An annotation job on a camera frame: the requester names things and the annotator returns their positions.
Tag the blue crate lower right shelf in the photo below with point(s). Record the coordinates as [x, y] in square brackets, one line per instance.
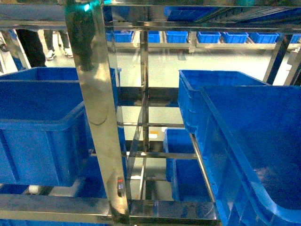
[185, 176]

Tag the blue crate shelf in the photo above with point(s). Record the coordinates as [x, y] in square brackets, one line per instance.
[185, 176]
[45, 135]
[249, 135]
[92, 185]

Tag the blue crate lower left shelf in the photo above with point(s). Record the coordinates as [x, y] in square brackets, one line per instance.
[92, 185]

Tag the blue crate upper right shelf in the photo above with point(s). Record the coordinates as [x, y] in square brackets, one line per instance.
[249, 135]

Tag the blue crate upper left shelf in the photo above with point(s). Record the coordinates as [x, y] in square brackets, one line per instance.
[45, 135]

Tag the steel rack frame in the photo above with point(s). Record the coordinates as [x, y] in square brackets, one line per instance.
[97, 93]

